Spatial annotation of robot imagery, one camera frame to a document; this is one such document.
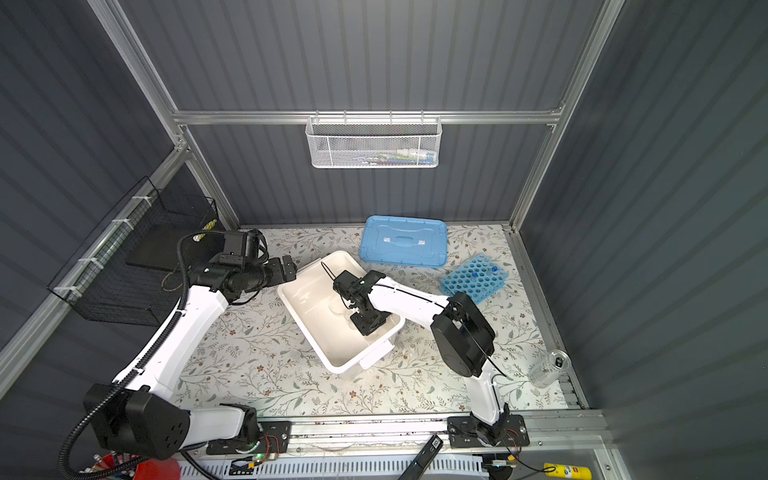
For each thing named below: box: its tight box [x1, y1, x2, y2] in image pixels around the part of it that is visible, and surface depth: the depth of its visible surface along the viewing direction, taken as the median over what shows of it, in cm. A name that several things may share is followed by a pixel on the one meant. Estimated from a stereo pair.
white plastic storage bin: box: [277, 251, 406, 373], surface depth 88 cm
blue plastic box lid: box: [359, 215, 448, 267], surface depth 118 cm
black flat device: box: [397, 434, 444, 480], surface depth 71 cm
